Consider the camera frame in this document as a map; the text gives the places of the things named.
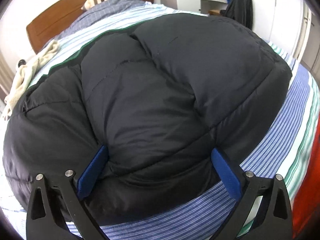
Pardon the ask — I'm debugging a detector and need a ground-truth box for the white desk with drawers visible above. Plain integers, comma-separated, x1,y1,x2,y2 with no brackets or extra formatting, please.
161,0,228,14

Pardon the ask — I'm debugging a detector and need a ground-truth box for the wooden chair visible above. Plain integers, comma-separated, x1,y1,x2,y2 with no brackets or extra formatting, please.
208,10,221,16

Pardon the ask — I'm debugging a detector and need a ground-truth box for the small white fan heater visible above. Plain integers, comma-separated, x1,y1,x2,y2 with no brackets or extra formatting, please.
17,59,26,68

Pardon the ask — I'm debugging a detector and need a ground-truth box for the cream fleece blanket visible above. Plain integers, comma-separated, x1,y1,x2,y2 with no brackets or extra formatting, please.
1,40,59,120

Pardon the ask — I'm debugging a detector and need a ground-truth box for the wooden headboard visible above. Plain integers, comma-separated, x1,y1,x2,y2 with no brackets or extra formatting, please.
26,0,154,54

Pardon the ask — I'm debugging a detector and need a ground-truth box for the blue plaid duvet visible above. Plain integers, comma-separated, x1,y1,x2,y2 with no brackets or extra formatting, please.
53,0,145,40

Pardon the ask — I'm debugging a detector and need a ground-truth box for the beige curtain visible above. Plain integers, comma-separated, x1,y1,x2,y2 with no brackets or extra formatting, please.
0,53,14,99

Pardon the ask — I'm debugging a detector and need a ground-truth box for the orange chair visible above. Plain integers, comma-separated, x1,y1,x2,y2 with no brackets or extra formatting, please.
292,127,319,239

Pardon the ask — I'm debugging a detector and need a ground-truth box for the striped blue green bed sheet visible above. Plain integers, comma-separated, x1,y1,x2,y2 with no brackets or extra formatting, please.
1,3,319,239

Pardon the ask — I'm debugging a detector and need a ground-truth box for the black puffer jacket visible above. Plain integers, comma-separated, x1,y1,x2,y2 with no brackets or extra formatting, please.
3,13,292,225

